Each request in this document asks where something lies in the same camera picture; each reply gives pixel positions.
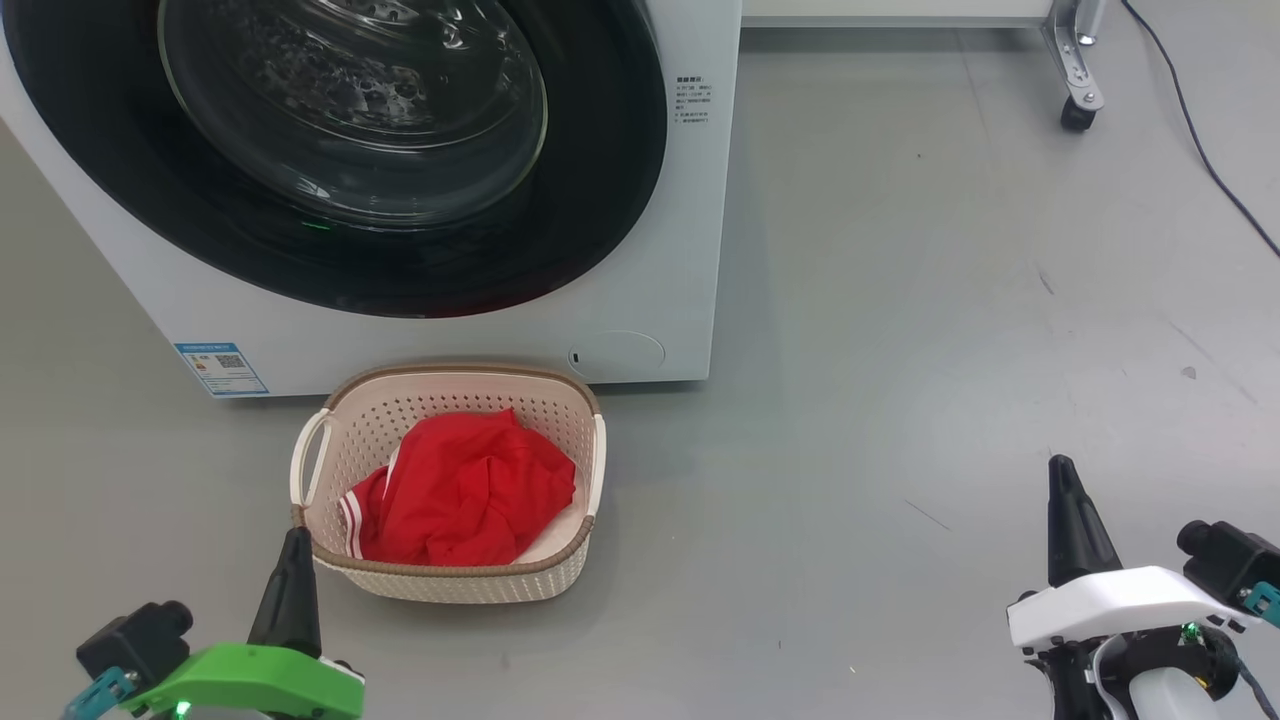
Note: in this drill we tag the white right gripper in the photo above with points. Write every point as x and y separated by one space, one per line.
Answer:
1120 595

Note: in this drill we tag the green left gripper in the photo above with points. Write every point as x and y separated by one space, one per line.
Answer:
250 685

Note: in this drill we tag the plain red mesh garment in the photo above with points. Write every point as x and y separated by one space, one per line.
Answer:
470 490

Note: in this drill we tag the round glass washing machine door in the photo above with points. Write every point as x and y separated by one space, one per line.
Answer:
350 150

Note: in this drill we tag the cream perforated laundry basket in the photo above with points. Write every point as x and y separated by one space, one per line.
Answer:
460 585

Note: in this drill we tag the white washing machine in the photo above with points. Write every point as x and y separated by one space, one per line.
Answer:
650 250

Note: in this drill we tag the metal leg with caster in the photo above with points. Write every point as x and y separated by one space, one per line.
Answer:
1075 60

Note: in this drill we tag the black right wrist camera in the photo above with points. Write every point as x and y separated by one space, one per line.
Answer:
1225 560

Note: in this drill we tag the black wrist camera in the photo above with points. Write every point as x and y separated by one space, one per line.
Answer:
135 640
1225 560

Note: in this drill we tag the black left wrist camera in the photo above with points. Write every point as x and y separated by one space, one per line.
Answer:
135 640

